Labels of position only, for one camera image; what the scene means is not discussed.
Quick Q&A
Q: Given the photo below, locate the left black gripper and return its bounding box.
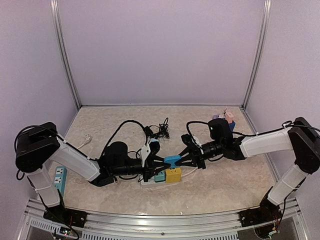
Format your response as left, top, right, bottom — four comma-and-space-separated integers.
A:
112, 157, 171, 183

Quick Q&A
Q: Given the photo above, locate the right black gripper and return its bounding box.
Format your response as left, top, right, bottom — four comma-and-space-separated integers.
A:
173, 139, 224, 170

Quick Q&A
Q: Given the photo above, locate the blue rounded charger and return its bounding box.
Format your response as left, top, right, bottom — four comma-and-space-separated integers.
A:
163, 155, 181, 169

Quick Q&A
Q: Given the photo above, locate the teal USB charger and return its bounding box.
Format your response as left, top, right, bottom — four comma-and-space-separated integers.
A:
154, 171, 166, 183

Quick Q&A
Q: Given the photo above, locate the yellow cube socket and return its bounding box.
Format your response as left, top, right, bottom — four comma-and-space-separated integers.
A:
165, 167, 182, 184

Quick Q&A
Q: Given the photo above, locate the white power strip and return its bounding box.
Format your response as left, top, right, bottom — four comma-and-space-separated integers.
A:
140, 179, 179, 189

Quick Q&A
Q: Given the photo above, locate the light blue charger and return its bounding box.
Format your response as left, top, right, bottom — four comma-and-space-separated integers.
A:
149, 138, 160, 148

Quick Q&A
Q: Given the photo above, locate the black USB cable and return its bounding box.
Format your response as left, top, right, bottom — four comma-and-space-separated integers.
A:
143, 116, 172, 141

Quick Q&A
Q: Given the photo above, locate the purple power strip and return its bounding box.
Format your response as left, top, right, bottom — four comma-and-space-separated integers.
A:
212, 114, 220, 120

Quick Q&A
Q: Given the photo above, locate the dark blue cube socket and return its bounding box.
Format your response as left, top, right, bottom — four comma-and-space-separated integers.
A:
229, 120, 236, 132

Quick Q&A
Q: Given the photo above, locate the pink charger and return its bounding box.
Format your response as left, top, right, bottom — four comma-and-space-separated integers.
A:
225, 111, 235, 124

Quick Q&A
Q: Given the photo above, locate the teal power strip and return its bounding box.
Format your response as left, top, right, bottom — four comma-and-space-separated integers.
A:
53, 166, 67, 197

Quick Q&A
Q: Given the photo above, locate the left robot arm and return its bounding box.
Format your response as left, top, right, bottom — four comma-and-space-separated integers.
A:
14, 122, 171, 224

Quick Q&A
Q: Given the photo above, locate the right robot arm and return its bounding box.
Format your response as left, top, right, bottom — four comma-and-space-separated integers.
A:
174, 117, 320, 227

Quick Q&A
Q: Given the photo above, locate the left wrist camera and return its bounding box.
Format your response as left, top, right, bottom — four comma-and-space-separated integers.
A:
140, 142, 155, 167

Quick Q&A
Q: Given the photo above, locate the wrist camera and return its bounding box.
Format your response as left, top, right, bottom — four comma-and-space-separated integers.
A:
140, 142, 155, 167
181, 133, 201, 148

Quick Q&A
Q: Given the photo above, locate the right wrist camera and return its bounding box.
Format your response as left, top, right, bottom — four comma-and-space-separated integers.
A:
181, 133, 201, 148

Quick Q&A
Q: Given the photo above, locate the teal strip white cord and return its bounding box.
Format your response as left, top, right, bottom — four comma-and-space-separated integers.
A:
77, 134, 92, 150

